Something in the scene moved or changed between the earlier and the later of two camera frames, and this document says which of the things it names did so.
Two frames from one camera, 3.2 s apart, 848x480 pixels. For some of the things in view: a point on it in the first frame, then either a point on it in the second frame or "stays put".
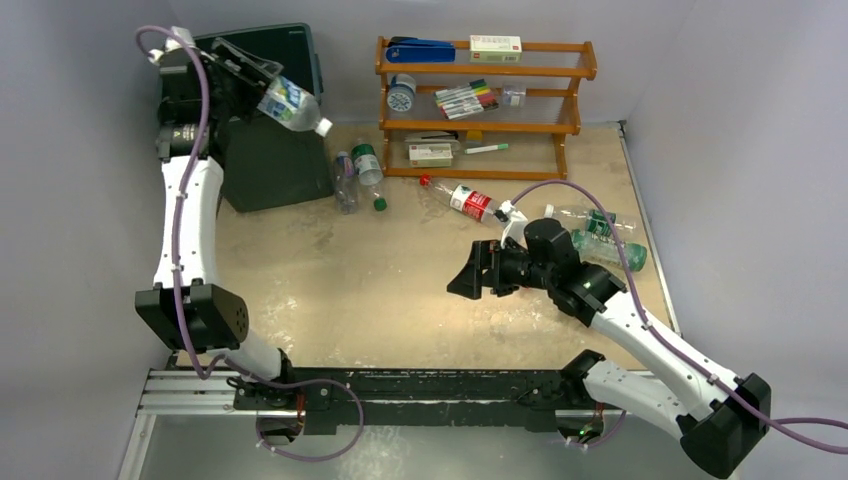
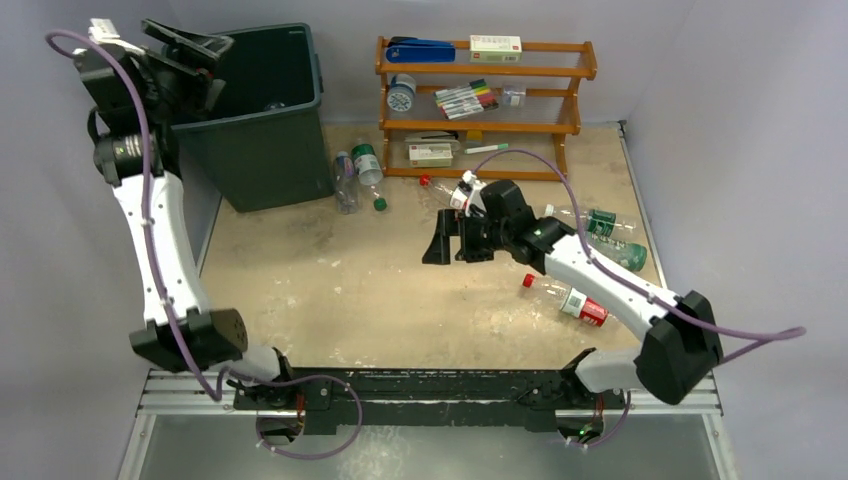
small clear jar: x=514 y=95 stays put
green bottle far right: x=604 y=249 stays put
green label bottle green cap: x=369 y=169 stays put
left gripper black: x=258 y=71 -> x=205 y=88
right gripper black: x=494 y=266 -> x=460 y=235
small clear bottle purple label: x=346 y=184 stays put
